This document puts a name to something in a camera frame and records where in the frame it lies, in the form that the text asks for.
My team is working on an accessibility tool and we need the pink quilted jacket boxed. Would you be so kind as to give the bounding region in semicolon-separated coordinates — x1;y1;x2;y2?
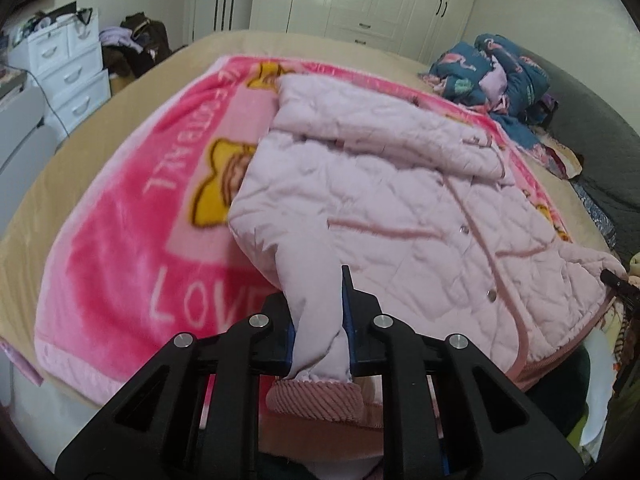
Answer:
227;74;627;431

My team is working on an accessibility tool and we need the black cable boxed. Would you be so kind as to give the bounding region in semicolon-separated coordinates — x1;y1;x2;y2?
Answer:
25;67;71;140

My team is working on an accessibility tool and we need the white drawer unit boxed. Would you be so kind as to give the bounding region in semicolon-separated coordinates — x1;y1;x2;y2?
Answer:
10;2;112;135

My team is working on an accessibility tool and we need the white wardrobe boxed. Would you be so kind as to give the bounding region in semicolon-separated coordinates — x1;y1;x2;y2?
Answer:
250;0;486;63

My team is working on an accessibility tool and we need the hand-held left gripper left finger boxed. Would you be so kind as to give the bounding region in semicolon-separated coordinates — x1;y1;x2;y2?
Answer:
54;291;299;480

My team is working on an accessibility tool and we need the grey padded headboard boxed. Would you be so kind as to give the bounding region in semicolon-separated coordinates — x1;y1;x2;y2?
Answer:
500;44;640;261

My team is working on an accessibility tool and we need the grey padded panel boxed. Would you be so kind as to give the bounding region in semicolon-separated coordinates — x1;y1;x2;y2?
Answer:
0;85;57;178

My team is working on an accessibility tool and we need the bed with beige sheet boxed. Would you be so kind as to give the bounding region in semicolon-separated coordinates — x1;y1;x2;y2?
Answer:
0;30;640;461

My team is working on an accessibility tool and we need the pile of dark clothes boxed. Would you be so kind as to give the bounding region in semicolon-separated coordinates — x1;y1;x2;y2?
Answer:
99;11;173;93

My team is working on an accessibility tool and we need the blue flamingo print quilt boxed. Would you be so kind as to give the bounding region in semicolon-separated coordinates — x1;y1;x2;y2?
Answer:
419;34;585;181

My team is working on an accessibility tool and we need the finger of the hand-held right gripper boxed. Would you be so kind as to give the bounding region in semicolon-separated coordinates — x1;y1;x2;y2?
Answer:
600;269;640;313

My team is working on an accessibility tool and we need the person's dark clothing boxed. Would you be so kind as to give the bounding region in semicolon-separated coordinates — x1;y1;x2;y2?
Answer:
530;347;603;441

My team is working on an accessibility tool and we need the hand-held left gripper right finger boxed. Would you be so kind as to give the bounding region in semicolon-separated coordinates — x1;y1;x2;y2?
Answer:
341;265;587;480

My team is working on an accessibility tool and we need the dark patterned sheet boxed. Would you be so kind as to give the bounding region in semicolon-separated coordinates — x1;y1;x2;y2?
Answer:
570;179;620;252

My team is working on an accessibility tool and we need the pink printed blanket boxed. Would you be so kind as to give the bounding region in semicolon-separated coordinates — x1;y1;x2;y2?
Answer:
34;55;623;407

